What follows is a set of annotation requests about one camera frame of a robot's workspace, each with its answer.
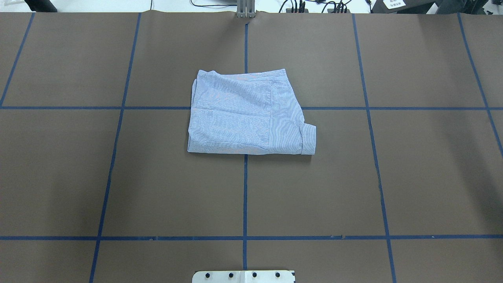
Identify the brown paper table cover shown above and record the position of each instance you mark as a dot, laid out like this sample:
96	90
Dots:
97	184

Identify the light blue striped shirt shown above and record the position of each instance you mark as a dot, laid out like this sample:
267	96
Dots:
255	114

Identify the aluminium frame post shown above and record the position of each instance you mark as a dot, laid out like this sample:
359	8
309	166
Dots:
246	9

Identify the black water bottle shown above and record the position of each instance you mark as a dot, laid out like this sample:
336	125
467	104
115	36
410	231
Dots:
44	6

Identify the white camera mast post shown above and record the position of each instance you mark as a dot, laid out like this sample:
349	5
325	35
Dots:
244	276

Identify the black box with label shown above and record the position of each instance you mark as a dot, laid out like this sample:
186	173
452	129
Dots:
401	6

